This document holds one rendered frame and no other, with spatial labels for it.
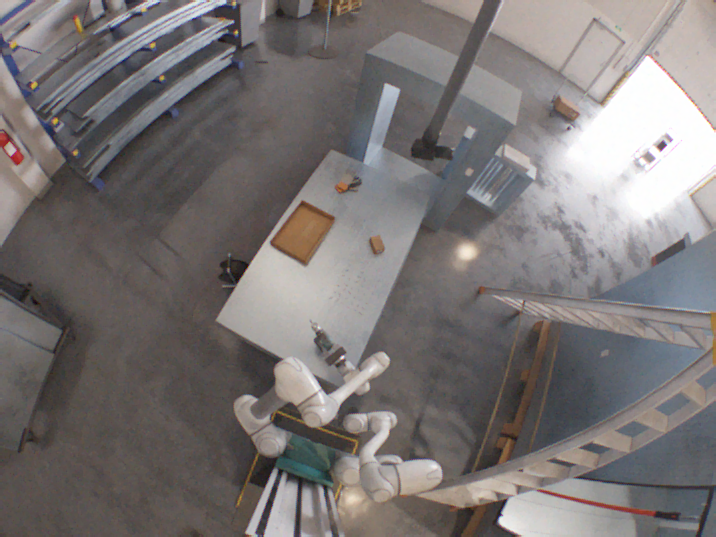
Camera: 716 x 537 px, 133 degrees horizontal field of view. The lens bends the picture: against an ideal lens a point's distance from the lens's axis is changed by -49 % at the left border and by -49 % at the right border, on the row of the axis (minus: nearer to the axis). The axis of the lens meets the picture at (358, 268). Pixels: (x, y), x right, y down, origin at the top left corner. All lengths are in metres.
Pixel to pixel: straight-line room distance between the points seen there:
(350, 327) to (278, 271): 0.63
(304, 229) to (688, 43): 10.59
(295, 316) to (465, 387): 1.73
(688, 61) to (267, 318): 11.16
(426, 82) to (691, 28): 9.36
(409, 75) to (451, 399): 2.70
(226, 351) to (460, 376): 2.11
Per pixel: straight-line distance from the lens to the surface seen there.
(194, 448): 2.87
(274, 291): 2.11
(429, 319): 2.94
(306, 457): 2.03
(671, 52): 10.67
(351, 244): 2.27
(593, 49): 10.20
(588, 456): 1.89
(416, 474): 1.28
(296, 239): 2.26
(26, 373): 3.40
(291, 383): 1.26
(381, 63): 2.42
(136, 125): 4.43
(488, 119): 2.34
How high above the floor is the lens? 2.64
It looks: 65 degrees down
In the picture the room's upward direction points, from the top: 22 degrees clockwise
